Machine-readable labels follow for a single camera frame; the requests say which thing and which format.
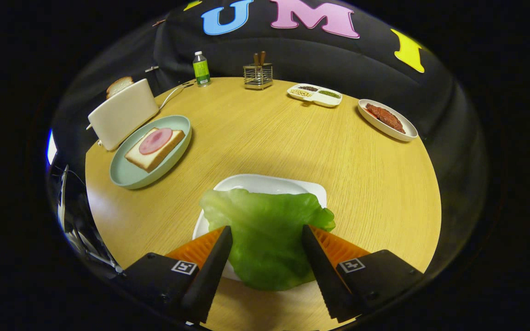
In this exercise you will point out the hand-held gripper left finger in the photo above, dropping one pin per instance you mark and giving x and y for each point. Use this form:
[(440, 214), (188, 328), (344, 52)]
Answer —
[(210, 276)]

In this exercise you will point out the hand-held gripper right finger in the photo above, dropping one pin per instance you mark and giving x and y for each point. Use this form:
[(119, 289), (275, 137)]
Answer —
[(322, 271)]

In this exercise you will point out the green lettuce leaf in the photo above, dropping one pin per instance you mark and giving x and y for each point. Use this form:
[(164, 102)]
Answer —
[(265, 239)]

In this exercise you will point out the plain white bread slice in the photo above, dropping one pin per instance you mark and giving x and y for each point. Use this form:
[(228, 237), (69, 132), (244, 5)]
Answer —
[(118, 86)]

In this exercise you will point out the light green round plate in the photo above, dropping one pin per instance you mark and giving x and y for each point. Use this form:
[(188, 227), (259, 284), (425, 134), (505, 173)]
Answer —
[(127, 174)]

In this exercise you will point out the bread slice under ham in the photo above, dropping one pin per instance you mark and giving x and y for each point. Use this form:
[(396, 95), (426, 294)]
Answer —
[(147, 158)]

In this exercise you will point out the pink ham slice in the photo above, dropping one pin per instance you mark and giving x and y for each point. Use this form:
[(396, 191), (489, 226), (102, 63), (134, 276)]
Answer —
[(155, 140)]

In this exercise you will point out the white oval plate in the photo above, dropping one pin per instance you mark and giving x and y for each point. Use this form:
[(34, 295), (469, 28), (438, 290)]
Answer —
[(407, 131)]

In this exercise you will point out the white plastic device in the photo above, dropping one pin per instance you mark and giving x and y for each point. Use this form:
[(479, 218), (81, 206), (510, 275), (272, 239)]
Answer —
[(64, 197)]

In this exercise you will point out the red meat slice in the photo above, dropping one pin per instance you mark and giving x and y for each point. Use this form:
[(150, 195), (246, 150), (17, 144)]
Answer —
[(384, 117)]

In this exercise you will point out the white divided dish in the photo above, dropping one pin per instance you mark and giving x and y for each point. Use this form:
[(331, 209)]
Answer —
[(325, 102)]

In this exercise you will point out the green mung beans pile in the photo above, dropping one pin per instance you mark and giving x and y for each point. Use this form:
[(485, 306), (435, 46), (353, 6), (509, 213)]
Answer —
[(329, 94)]

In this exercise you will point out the yellow soybeans pile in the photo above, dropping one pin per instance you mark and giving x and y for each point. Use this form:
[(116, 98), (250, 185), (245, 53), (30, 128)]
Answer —
[(301, 93)]

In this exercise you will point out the white toaster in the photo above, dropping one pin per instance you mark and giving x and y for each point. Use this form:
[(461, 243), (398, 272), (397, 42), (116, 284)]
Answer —
[(122, 115)]

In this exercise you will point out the dark red beans pile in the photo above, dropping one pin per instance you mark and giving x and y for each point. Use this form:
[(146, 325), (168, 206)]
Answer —
[(308, 88)]

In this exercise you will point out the lit screen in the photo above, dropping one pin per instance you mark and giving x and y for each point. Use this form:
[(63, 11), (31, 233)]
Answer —
[(51, 149)]

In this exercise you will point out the green label water bottle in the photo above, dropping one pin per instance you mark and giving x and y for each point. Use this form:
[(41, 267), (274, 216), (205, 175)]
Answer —
[(201, 71)]

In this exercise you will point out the black backdrop cloth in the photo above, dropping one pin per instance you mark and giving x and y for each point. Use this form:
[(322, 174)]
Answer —
[(338, 59)]

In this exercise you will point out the silver clip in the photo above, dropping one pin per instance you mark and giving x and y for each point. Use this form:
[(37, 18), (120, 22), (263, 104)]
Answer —
[(152, 69)]

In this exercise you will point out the red clip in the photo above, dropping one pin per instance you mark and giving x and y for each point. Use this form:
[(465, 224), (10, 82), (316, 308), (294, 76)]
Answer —
[(159, 22)]

